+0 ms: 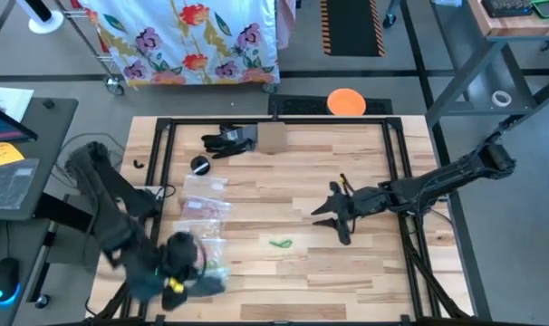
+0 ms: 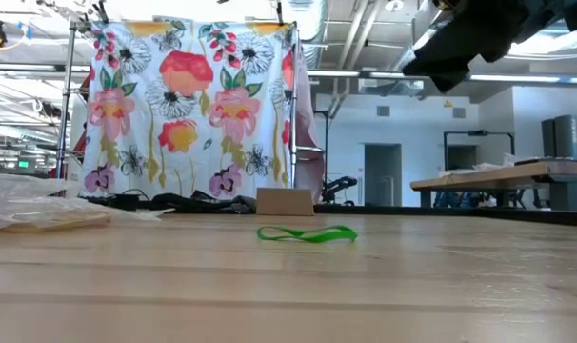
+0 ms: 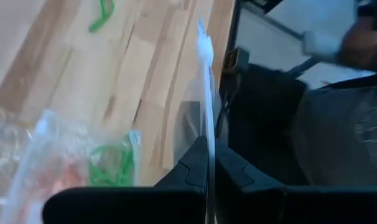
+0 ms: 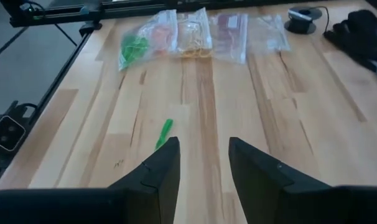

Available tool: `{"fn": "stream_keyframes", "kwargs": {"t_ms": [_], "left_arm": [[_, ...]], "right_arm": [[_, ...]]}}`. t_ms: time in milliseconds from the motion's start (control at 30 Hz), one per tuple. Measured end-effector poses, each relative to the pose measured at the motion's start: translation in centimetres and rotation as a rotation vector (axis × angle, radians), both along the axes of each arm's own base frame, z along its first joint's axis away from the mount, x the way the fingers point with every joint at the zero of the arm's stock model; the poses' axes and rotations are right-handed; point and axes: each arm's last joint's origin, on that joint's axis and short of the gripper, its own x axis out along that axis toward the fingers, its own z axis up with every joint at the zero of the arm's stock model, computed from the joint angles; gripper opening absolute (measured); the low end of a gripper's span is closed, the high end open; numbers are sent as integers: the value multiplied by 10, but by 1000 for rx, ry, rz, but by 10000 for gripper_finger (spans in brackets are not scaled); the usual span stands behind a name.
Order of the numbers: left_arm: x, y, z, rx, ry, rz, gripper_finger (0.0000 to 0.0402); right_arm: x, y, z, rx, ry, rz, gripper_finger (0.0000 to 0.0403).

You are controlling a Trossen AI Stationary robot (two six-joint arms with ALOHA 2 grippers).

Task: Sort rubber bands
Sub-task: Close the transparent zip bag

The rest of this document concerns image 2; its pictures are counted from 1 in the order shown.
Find black tripod stand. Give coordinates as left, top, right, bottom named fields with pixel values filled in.
left=314, top=108, right=340, bottom=192

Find green rubber band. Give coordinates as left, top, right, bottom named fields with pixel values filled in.
left=257, top=225, right=359, bottom=245

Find black metal stand frame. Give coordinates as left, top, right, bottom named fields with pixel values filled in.
left=443, top=128, right=516, bottom=172

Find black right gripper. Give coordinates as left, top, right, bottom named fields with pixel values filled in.
left=401, top=0, right=533, bottom=94

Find black round corded puck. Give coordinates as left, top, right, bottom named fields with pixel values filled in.
left=108, top=188, right=149, bottom=211

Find white floral cloth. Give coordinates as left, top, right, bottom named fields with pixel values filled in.
left=80, top=18, right=299, bottom=199

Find small brown cardboard box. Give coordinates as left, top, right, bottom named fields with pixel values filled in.
left=255, top=187, right=315, bottom=217

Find ceiling light strip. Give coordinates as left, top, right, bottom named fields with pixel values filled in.
left=307, top=69, right=577, bottom=85

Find gray workbench with wooden top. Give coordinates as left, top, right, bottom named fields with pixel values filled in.
left=409, top=159, right=577, bottom=211

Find gray upright panels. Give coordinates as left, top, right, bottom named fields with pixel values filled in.
left=541, top=113, right=577, bottom=161

